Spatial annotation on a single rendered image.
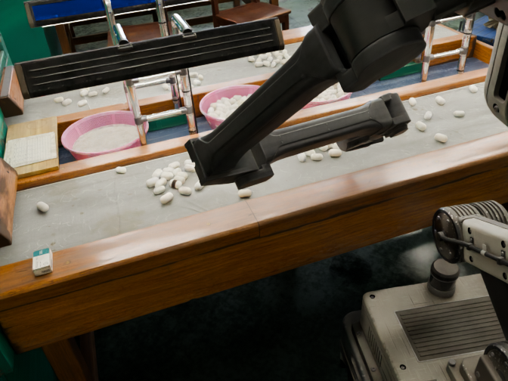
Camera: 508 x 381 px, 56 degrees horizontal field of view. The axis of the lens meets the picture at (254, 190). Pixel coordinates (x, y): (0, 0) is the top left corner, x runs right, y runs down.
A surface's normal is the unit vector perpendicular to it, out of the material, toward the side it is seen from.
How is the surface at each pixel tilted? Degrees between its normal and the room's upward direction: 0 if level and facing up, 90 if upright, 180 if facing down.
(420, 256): 0
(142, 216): 0
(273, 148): 42
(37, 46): 90
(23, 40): 90
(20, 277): 0
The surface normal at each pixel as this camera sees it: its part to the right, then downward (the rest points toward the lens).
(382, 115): 0.37, -0.31
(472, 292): -0.07, -0.80
